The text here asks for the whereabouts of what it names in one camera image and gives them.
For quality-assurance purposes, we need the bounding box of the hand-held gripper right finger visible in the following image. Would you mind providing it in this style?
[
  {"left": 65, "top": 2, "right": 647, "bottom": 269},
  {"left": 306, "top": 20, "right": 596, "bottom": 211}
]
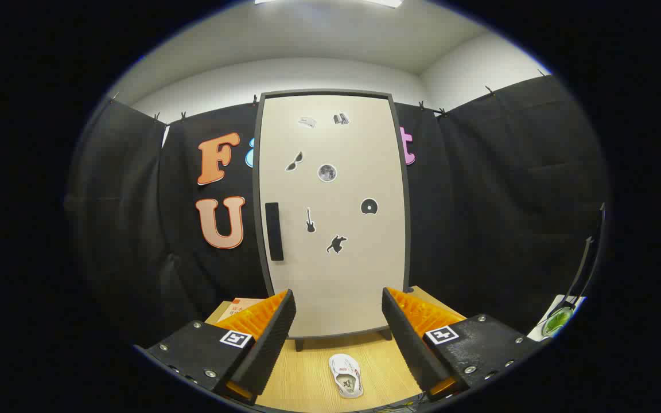
[{"left": 381, "top": 287, "right": 541, "bottom": 401}]

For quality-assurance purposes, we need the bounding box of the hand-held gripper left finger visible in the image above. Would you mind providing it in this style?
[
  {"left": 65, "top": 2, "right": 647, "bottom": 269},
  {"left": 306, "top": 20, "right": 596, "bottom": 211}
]
[{"left": 135, "top": 289, "right": 297, "bottom": 406}]

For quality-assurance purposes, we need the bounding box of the grey shoe cabinet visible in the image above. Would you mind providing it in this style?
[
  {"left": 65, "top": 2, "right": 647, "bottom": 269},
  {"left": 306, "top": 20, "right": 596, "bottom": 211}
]
[{"left": 253, "top": 89, "right": 412, "bottom": 352}]

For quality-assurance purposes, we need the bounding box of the white canvas shoe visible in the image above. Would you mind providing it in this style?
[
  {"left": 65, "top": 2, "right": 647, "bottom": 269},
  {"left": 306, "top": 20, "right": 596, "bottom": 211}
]
[{"left": 329, "top": 353, "right": 364, "bottom": 399}]

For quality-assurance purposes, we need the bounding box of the stack of books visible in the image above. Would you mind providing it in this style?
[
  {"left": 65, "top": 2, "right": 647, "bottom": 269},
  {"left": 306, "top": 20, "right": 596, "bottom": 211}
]
[{"left": 216, "top": 297, "right": 268, "bottom": 325}]

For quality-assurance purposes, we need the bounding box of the white side table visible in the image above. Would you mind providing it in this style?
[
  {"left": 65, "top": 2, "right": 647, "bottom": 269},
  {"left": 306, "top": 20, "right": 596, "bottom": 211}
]
[{"left": 527, "top": 294, "right": 586, "bottom": 343}]

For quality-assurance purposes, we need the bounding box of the green glass bowl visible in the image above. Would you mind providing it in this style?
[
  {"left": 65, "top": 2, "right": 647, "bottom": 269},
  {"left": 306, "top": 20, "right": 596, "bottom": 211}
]
[{"left": 542, "top": 307, "right": 573, "bottom": 338}]

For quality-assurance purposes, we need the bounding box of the black backdrop cloth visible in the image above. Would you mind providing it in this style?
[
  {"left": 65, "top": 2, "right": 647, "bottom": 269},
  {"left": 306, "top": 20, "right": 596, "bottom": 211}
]
[{"left": 65, "top": 75, "right": 609, "bottom": 345}]

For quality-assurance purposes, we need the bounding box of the black metal stand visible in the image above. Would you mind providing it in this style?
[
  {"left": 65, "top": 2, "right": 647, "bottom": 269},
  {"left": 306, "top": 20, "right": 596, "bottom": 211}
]
[{"left": 549, "top": 204, "right": 606, "bottom": 322}]

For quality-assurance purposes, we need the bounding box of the ceiling light panel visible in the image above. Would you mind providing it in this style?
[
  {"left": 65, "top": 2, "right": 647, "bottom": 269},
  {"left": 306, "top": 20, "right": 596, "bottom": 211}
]
[{"left": 255, "top": 0, "right": 403, "bottom": 9}]

